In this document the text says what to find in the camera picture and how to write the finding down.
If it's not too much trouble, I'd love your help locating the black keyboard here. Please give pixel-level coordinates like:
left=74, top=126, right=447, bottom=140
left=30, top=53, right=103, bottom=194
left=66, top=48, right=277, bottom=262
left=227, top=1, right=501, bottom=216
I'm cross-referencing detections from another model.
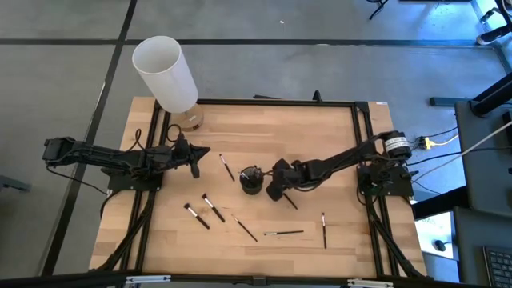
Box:
left=482, top=245, right=512, bottom=288

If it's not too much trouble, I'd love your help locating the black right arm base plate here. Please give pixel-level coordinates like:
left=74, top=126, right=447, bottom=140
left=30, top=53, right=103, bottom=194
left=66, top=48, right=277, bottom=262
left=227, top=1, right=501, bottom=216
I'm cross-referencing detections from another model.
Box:
left=356, top=163, right=414, bottom=198

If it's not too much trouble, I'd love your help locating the office chair base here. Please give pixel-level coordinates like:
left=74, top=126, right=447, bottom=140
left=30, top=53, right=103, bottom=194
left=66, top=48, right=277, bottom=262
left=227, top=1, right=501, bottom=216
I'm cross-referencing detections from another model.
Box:
left=474, top=0, right=512, bottom=53

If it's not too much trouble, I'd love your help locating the black round brush holder cup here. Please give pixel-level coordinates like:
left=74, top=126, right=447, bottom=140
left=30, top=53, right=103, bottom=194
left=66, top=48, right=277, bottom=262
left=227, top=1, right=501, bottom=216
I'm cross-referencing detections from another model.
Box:
left=238, top=166, right=266, bottom=196

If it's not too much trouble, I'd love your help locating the grey furniture foot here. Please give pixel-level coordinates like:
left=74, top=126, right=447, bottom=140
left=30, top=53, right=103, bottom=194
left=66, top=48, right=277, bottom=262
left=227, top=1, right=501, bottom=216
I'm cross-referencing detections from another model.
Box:
left=0, top=174, right=33, bottom=194

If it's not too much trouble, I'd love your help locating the yellow cable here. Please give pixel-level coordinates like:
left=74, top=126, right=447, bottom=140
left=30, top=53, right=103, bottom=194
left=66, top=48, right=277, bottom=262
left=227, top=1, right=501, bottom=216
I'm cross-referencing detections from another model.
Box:
left=431, top=134, right=460, bottom=147

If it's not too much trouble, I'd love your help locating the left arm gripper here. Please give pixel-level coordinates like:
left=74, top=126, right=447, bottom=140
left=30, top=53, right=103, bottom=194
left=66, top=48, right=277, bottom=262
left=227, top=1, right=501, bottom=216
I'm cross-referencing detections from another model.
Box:
left=174, top=133, right=211, bottom=179

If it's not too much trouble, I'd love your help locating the black chair leg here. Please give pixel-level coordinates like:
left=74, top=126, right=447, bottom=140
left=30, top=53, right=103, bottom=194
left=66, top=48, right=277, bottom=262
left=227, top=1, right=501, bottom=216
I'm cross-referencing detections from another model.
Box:
left=366, top=0, right=390, bottom=22

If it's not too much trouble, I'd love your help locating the black desk beam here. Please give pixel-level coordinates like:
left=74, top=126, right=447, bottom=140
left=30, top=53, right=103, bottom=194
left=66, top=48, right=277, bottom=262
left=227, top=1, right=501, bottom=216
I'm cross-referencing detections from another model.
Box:
left=469, top=70, right=512, bottom=118
left=411, top=185, right=470, bottom=221

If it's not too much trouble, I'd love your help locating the white cable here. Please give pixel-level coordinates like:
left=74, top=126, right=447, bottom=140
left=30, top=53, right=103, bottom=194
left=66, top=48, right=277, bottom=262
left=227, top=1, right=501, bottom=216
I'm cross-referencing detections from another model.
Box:
left=413, top=119, right=512, bottom=183

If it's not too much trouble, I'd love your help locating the grey desk top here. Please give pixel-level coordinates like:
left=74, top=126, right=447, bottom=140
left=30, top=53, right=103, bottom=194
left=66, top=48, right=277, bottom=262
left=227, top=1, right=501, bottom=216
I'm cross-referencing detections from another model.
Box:
left=453, top=206, right=512, bottom=287
left=454, top=98, right=512, bottom=218

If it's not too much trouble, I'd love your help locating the white shade table lamp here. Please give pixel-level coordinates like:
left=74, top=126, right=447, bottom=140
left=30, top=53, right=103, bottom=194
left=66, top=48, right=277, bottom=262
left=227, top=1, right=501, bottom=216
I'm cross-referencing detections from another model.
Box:
left=131, top=34, right=205, bottom=132

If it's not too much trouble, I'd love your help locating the black fluffy makeup brush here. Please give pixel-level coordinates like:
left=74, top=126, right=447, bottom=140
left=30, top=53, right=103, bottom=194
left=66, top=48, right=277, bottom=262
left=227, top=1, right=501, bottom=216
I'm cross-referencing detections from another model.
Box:
left=183, top=202, right=211, bottom=231
left=201, top=193, right=226, bottom=224

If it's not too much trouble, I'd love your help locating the black aluminium frame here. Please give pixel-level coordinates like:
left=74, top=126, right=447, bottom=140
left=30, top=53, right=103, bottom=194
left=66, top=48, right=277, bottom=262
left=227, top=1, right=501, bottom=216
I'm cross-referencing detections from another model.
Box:
left=90, top=90, right=435, bottom=288

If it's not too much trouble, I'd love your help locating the white mouse pad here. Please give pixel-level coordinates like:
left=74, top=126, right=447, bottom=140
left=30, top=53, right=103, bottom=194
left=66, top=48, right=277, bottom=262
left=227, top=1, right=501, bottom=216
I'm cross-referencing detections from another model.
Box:
left=414, top=210, right=456, bottom=262

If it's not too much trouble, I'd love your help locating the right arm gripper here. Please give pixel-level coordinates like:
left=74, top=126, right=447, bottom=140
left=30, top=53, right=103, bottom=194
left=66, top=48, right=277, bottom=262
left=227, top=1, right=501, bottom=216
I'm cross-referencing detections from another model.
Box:
left=266, top=158, right=311, bottom=202

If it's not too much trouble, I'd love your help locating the silver metal bracket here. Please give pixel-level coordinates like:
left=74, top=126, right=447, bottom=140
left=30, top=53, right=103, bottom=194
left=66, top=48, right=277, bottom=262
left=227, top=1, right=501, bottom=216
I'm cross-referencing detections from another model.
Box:
left=125, top=274, right=173, bottom=286
left=346, top=278, right=395, bottom=288

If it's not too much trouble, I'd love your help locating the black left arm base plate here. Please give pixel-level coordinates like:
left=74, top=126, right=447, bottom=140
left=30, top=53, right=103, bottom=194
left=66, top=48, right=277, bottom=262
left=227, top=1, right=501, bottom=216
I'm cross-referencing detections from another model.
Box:
left=106, top=167, right=165, bottom=192

